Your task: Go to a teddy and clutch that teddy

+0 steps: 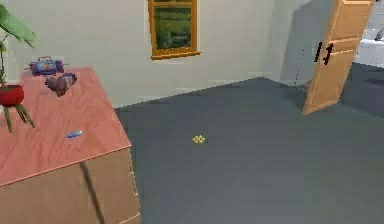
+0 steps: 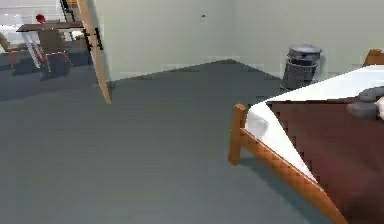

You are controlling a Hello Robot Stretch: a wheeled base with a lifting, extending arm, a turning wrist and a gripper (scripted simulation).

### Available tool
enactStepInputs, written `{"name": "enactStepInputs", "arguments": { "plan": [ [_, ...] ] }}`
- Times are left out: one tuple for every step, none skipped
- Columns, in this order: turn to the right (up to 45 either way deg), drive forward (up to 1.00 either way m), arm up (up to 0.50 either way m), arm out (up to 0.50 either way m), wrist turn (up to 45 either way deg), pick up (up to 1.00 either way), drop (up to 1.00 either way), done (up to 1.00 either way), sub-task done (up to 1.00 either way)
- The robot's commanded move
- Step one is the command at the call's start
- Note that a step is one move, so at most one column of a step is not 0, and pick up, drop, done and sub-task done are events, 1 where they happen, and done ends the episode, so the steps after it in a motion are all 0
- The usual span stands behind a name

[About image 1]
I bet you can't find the brown teddy bear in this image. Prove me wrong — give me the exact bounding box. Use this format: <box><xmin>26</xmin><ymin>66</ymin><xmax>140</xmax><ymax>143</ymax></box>
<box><xmin>44</xmin><ymin>72</ymin><xmax>78</xmax><ymax>98</ymax></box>

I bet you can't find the small yellow floor object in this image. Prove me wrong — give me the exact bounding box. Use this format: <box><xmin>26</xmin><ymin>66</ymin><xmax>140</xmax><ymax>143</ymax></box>
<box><xmin>191</xmin><ymin>134</ymin><xmax>207</xmax><ymax>145</ymax></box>

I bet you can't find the wooden framed window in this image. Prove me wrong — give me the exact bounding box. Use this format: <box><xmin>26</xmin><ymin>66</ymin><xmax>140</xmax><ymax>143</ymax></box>
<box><xmin>147</xmin><ymin>0</ymin><xmax>202</xmax><ymax>61</ymax></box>

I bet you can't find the small blue flat object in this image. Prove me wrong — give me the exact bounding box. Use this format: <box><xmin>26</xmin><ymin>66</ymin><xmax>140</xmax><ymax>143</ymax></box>
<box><xmin>66</xmin><ymin>129</ymin><xmax>84</xmax><ymax>140</ymax></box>

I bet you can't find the wooden chest of drawers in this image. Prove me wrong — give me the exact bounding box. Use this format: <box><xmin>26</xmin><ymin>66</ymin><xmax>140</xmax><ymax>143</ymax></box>
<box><xmin>0</xmin><ymin>66</ymin><xmax>142</xmax><ymax>224</ymax></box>

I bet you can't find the blue portable radio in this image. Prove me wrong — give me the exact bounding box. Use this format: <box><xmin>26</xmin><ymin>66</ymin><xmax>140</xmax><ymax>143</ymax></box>
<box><xmin>24</xmin><ymin>55</ymin><xmax>69</xmax><ymax>77</ymax></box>

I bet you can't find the wooden room door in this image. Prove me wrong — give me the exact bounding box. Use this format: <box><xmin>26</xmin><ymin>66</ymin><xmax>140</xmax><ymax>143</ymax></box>
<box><xmin>302</xmin><ymin>0</ymin><xmax>377</xmax><ymax>116</ymax></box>

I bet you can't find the house plant in red pot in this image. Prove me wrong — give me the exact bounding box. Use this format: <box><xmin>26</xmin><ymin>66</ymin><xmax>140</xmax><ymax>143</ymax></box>
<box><xmin>0</xmin><ymin>3</ymin><xmax>38</xmax><ymax>134</ymax></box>

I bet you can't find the black door handle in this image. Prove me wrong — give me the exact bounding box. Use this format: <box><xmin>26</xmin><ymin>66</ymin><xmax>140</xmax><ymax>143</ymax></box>
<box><xmin>323</xmin><ymin>42</ymin><xmax>334</xmax><ymax>66</ymax></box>
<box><xmin>313</xmin><ymin>41</ymin><xmax>323</xmax><ymax>63</ymax></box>

